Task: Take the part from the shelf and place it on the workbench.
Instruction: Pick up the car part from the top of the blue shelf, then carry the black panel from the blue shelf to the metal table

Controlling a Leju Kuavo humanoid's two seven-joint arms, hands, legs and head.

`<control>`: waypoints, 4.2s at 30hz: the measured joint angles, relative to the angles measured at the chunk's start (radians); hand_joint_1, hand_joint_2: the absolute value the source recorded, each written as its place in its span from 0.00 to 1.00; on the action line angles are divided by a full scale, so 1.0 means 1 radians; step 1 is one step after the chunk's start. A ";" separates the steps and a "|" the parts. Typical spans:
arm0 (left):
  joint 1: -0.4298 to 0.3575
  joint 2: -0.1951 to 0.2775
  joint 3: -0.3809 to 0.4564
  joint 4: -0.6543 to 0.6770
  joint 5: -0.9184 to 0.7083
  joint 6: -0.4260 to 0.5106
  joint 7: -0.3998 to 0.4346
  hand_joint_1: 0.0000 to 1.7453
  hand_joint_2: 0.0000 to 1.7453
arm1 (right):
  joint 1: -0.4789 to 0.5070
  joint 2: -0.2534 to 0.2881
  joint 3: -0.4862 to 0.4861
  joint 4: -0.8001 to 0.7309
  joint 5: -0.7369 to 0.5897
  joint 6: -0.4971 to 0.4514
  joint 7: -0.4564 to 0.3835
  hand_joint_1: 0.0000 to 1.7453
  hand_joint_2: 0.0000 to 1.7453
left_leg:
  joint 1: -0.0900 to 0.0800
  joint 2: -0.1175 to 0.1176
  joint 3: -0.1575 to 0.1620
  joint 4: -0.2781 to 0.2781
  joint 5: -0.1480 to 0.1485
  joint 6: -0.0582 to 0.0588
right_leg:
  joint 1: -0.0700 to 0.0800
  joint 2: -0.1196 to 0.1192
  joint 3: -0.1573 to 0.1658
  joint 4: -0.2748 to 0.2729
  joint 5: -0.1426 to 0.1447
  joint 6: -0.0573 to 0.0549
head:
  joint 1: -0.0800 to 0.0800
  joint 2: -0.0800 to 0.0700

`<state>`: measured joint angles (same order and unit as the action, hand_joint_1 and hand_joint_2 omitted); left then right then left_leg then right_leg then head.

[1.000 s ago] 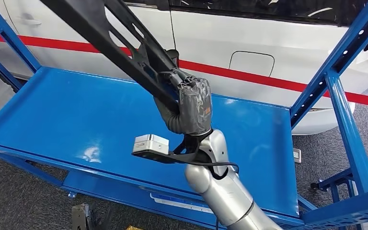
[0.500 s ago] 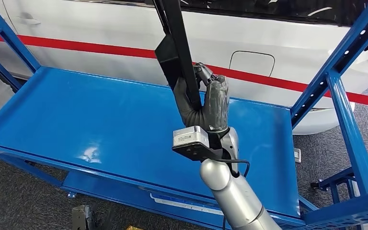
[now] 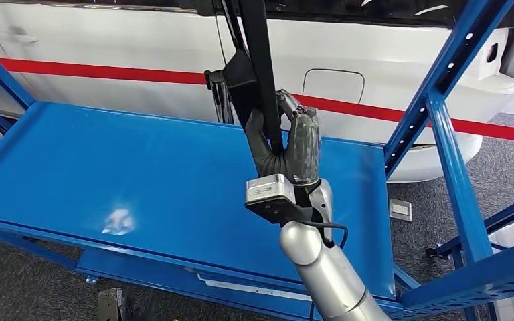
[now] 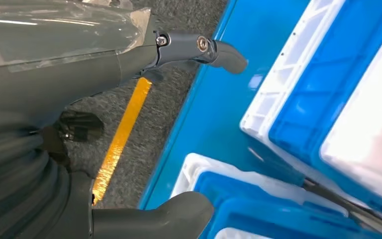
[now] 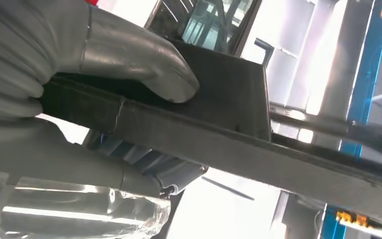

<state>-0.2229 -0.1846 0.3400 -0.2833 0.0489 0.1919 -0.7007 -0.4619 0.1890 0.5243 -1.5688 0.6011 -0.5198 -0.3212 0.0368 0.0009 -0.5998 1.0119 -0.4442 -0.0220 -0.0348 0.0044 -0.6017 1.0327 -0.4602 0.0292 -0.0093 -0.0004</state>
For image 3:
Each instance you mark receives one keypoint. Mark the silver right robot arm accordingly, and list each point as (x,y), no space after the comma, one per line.
(328,274)

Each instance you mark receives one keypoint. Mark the white floor socket box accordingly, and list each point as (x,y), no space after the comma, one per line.
(401,210)

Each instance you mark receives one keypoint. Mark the black plastic frame part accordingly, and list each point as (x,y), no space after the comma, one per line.
(261,66)

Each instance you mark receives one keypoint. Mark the white car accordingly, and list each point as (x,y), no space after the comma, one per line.
(106,35)

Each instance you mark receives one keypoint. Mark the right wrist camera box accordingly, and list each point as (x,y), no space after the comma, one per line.
(268,190)

